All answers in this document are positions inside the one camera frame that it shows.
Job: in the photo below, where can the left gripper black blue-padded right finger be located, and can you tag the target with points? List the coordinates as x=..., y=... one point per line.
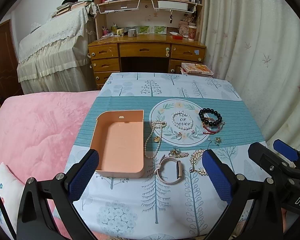
x=264, y=220

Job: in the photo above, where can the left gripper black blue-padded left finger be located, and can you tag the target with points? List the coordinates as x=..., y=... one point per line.
x=35, y=220

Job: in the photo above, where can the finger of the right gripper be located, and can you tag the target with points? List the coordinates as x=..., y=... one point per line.
x=285, y=150
x=266, y=159

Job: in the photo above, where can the gold leaf hair comb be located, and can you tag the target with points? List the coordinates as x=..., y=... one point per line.
x=195, y=158

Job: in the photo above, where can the blue flower drop earring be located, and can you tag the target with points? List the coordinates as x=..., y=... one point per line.
x=216, y=141

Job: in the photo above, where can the gold round pendant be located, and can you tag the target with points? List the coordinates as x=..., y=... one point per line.
x=157, y=139

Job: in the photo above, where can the white embroidered pillow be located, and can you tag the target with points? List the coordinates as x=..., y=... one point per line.
x=11, y=190

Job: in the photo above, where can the pink bed blanket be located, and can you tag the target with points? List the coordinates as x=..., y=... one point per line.
x=37, y=131

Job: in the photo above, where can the tree-print tablecloth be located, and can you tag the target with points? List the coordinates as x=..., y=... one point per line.
x=182, y=114

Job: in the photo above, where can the pink plastic tray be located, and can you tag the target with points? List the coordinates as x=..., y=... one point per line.
x=118, y=139

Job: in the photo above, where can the white floral curtain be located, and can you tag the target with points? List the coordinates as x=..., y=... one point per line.
x=255, y=45

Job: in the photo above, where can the brown wooden door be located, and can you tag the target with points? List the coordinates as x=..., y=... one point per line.
x=9, y=84

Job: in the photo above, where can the red paper cup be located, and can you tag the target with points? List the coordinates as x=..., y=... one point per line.
x=192, y=32

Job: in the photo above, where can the lace-covered piano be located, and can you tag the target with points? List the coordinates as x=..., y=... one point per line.
x=54, y=57

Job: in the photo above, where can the wooden desk with drawers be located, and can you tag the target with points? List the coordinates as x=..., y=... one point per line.
x=143, y=53

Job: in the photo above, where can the metal mug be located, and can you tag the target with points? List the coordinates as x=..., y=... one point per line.
x=132, y=33

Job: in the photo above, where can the wooden bookshelf hutch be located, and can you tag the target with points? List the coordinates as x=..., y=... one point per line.
x=149, y=16

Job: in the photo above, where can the stack of books on piano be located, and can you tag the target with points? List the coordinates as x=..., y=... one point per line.
x=68, y=5

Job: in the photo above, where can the silver ring pink stone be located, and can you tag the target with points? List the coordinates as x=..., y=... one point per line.
x=194, y=134

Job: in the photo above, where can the silver ring red stone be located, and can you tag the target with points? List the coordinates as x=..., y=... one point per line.
x=178, y=136

